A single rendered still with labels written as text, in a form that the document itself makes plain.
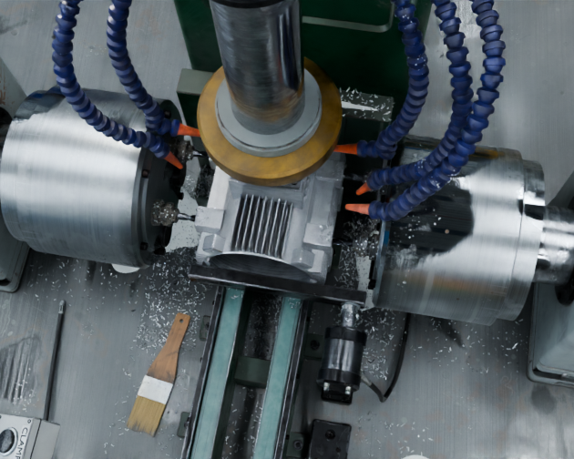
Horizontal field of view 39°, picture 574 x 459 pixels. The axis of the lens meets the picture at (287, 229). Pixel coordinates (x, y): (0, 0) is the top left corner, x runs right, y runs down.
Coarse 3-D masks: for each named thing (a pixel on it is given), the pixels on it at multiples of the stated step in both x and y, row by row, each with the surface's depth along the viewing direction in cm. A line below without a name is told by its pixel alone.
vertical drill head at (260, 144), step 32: (288, 0) 75; (224, 32) 80; (256, 32) 78; (288, 32) 80; (224, 64) 87; (256, 64) 83; (288, 64) 85; (224, 96) 99; (256, 96) 89; (288, 96) 91; (320, 96) 99; (224, 128) 98; (256, 128) 96; (288, 128) 98; (320, 128) 100; (224, 160) 99; (256, 160) 99; (288, 160) 99; (320, 160) 99
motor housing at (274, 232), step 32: (224, 192) 117; (320, 192) 116; (224, 224) 114; (256, 224) 112; (288, 224) 111; (320, 224) 115; (224, 256) 123; (256, 256) 126; (288, 256) 111; (320, 256) 114
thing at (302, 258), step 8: (208, 240) 112; (216, 240) 112; (224, 240) 113; (208, 248) 112; (216, 248) 112; (296, 256) 111; (304, 256) 111; (312, 256) 112; (296, 264) 111; (304, 264) 111; (312, 264) 111
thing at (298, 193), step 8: (232, 184) 110; (240, 184) 109; (248, 184) 109; (296, 184) 108; (304, 184) 111; (232, 192) 113; (240, 192) 112; (248, 192) 112; (256, 192) 111; (264, 192) 110; (272, 192) 110; (280, 192) 109; (288, 192) 109; (296, 192) 108; (304, 192) 113; (288, 200) 112; (296, 200) 111; (304, 200) 113
